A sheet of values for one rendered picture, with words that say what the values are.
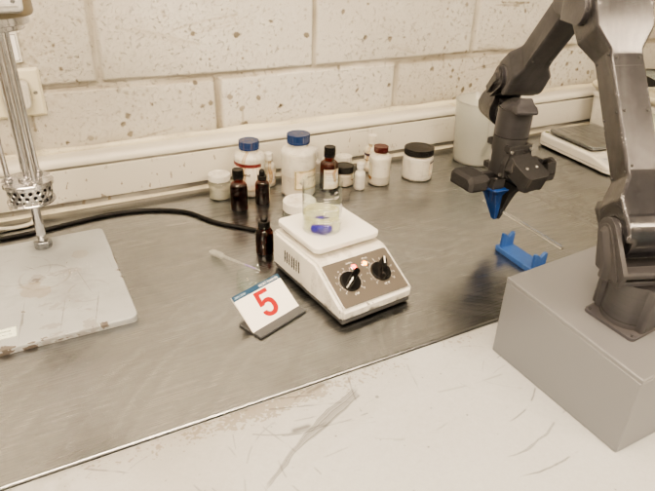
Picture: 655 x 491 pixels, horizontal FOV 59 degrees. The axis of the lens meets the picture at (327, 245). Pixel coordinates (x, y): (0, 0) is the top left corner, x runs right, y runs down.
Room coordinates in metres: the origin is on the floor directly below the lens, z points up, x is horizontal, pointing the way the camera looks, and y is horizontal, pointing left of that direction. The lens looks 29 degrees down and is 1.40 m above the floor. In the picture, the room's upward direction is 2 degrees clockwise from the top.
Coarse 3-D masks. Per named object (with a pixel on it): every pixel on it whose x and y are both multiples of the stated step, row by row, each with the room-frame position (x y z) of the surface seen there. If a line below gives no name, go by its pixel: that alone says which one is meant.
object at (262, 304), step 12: (264, 288) 0.70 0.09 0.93; (276, 288) 0.71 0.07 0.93; (240, 300) 0.67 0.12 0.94; (252, 300) 0.68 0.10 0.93; (264, 300) 0.69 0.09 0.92; (276, 300) 0.70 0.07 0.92; (288, 300) 0.71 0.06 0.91; (252, 312) 0.66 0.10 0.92; (264, 312) 0.67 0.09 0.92; (276, 312) 0.68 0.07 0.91; (252, 324) 0.65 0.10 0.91
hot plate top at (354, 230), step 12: (288, 216) 0.83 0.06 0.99; (300, 216) 0.84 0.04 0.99; (348, 216) 0.84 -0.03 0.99; (288, 228) 0.79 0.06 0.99; (300, 228) 0.79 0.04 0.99; (348, 228) 0.80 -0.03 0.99; (360, 228) 0.80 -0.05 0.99; (372, 228) 0.80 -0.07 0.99; (300, 240) 0.76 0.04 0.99; (312, 240) 0.76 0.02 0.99; (324, 240) 0.76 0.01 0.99; (336, 240) 0.76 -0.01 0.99; (348, 240) 0.76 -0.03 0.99; (360, 240) 0.77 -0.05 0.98; (324, 252) 0.73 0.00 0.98
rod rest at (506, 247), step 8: (512, 232) 0.91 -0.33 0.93; (504, 240) 0.90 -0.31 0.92; (512, 240) 0.91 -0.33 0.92; (496, 248) 0.90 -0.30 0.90; (504, 248) 0.89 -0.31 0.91; (512, 248) 0.89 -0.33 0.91; (520, 248) 0.90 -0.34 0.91; (512, 256) 0.87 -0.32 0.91; (520, 256) 0.87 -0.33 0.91; (528, 256) 0.87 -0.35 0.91; (536, 256) 0.83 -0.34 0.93; (544, 256) 0.84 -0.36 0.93; (520, 264) 0.85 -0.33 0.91; (528, 264) 0.84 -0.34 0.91; (536, 264) 0.83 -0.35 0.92
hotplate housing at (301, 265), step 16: (288, 240) 0.79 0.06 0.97; (368, 240) 0.80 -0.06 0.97; (288, 256) 0.78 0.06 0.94; (304, 256) 0.75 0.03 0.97; (320, 256) 0.74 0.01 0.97; (336, 256) 0.74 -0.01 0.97; (352, 256) 0.75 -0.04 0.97; (288, 272) 0.78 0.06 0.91; (304, 272) 0.74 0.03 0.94; (320, 272) 0.71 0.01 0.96; (304, 288) 0.75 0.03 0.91; (320, 288) 0.71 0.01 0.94; (320, 304) 0.71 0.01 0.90; (336, 304) 0.67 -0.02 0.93; (368, 304) 0.69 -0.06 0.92; (384, 304) 0.70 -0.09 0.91; (336, 320) 0.68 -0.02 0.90; (352, 320) 0.67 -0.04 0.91
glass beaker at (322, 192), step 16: (304, 176) 0.81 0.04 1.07; (320, 176) 0.83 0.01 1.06; (336, 176) 0.82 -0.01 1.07; (304, 192) 0.78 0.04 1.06; (320, 192) 0.77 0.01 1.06; (336, 192) 0.78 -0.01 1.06; (304, 208) 0.78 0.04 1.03; (320, 208) 0.77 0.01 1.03; (336, 208) 0.78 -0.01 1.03; (304, 224) 0.78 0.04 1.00; (320, 224) 0.77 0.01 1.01; (336, 224) 0.78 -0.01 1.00
